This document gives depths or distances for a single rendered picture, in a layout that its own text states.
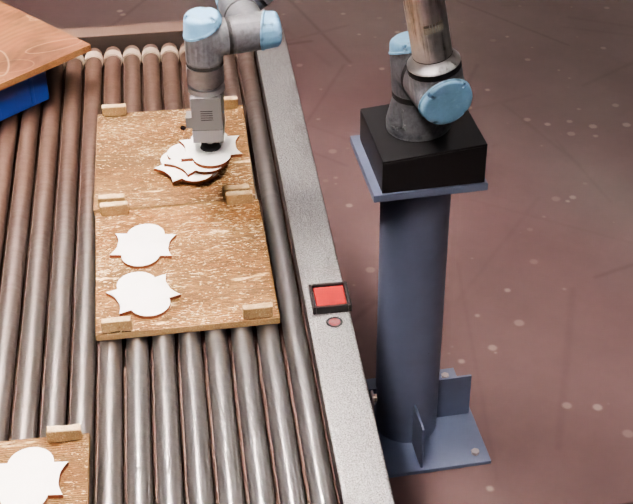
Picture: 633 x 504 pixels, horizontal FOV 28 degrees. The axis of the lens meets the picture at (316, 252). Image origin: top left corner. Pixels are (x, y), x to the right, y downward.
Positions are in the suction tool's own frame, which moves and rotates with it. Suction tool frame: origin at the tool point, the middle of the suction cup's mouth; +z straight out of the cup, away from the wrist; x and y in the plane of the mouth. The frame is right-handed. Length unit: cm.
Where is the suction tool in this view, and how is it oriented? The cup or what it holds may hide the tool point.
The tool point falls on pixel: (210, 151)
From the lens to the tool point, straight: 265.3
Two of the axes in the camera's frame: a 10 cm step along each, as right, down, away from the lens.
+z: 0.1, 8.0, 5.9
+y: 0.2, 5.9, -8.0
